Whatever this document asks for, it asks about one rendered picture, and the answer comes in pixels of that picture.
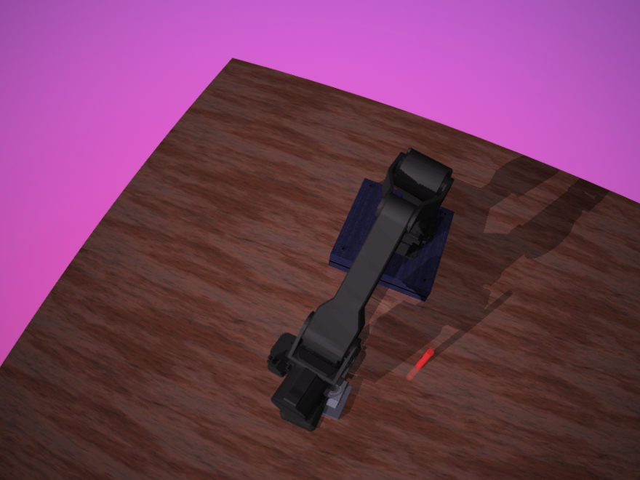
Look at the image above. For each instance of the red peg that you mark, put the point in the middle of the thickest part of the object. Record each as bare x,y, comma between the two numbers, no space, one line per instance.
424,358

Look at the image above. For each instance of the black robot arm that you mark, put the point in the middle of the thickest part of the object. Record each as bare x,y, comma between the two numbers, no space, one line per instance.
330,334

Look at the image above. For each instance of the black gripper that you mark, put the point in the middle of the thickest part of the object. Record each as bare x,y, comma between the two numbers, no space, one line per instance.
313,419

